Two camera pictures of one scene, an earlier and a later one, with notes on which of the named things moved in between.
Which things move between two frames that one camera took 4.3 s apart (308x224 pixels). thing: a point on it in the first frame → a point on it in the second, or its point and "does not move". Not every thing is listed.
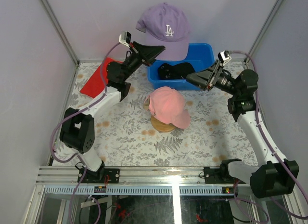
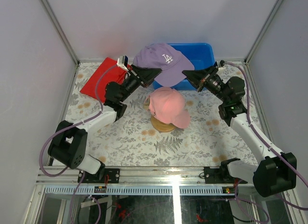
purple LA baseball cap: (166, 25) → (172, 62)
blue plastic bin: (199, 56) does not move
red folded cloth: (96, 84) does not move
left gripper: (145, 54) → (146, 75)
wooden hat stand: (161, 126) does not move
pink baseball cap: (168, 106) does not move
